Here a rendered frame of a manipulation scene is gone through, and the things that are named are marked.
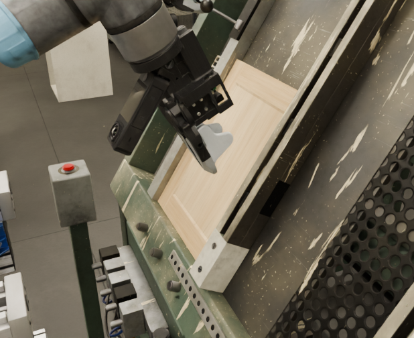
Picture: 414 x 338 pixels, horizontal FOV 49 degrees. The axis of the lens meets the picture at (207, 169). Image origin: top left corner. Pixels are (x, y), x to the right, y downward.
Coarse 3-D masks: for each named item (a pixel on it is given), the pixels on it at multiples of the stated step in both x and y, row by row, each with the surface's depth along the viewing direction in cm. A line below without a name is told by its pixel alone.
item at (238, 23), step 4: (204, 0) 125; (208, 0) 125; (200, 4) 126; (204, 4) 125; (208, 4) 125; (212, 4) 126; (200, 8) 126; (204, 8) 125; (208, 8) 125; (212, 8) 126; (204, 12) 127; (208, 12) 126; (216, 12) 126; (220, 12) 127; (224, 16) 127; (228, 20) 127; (232, 20) 127; (240, 20) 126; (236, 24) 127; (240, 24) 126; (236, 28) 127
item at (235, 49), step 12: (264, 0) 125; (264, 12) 126; (252, 24) 126; (252, 36) 128; (228, 48) 130; (240, 48) 128; (228, 60) 128; (240, 60) 130; (228, 72) 130; (180, 144) 134; (168, 156) 138; (180, 156) 136; (168, 168) 136; (156, 180) 139; (168, 180) 138; (156, 192) 138
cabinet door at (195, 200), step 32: (224, 96) 128; (256, 96) 116; (288, 96) 106; (224, 128) 123; (256, 128) 112; (192, 160) 131; (224, 160) 118; (192, 192) 126; (224, 192) 114; (192, 224) 120
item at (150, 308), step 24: (96, 264) 138; (120, 264) 132; (144, 264) 129; (120, 288) 123; (144, 288) 127; (120, 312) 118; (144, 312) 119; (168, 312) 112; (120, 336) 130; (168, 336) 106
